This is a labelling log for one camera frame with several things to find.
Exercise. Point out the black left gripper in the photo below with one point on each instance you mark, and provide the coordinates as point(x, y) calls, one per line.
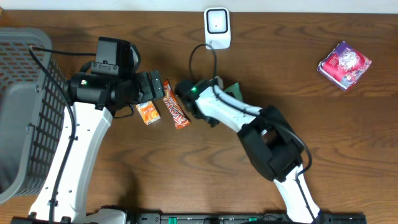
point(150, 86)

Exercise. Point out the grey plastic basket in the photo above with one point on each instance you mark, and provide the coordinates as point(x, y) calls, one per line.
point(32, 110)

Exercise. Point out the small orange snack packet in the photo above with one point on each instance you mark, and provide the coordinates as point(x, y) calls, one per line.
point(148, 112)

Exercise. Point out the red chocolate bar wrapper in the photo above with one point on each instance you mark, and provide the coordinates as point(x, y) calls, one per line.
point(170, 100)

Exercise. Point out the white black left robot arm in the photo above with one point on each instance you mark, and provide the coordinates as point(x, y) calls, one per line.
point(94, 98)

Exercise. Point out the teal snack packet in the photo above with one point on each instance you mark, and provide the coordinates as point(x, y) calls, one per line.
point(234, 91)

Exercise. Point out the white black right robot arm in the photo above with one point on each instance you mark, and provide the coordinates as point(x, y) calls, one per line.
point(273, 148)

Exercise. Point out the purple red snack packet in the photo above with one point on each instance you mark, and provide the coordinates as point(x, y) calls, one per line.
point(344, 66)

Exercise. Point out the white barcode scanner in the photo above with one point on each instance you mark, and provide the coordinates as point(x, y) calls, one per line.
point(217, 28)

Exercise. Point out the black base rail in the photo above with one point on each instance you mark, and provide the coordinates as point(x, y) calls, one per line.
point(323, 218)

